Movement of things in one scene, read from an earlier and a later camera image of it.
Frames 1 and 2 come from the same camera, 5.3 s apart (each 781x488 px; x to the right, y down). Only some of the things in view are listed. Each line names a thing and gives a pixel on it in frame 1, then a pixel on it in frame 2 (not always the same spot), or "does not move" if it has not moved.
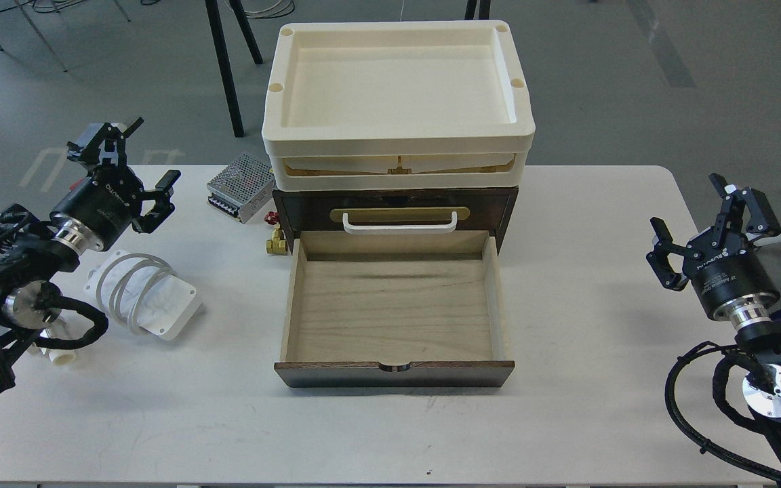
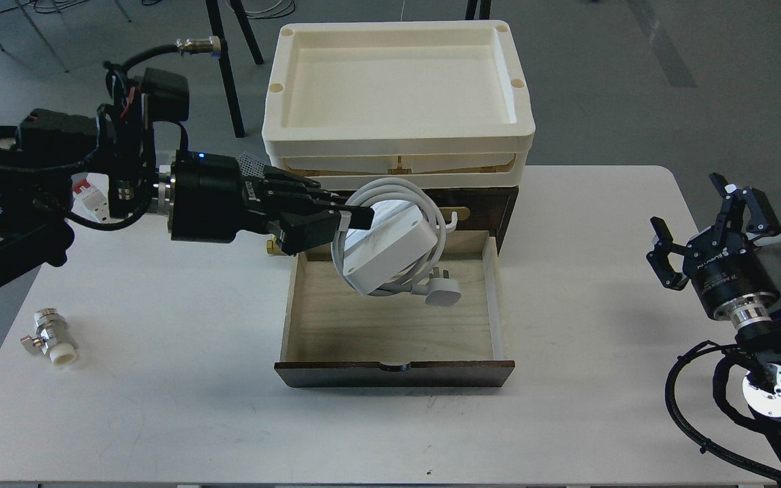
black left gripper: x=104 y=205 → x=211 y=200
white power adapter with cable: x=145 y=291 → x=399 y=253
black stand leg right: x=484 y=10 does not move
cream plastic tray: x=398 y=106 does not move
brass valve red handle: x=276 y=245 does not move
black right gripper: x=722 y=265 does not move
